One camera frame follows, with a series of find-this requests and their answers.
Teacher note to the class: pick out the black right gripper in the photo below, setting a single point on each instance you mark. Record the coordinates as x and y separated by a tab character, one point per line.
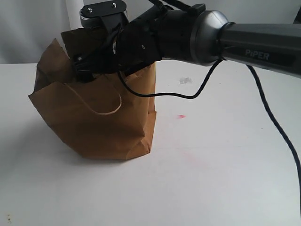
123	50

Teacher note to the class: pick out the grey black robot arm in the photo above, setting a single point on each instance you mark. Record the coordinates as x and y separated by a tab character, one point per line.
197	36

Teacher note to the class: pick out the brown paper bag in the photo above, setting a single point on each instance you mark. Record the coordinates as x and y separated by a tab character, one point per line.
100	119

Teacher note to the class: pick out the small clear plastic scrap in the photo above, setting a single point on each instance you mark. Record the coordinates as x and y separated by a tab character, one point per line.
185	80

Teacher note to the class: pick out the white background curtain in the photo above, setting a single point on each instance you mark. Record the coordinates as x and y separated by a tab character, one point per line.
28	26

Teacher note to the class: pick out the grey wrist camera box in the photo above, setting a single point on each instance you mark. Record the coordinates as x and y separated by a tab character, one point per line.
106	15

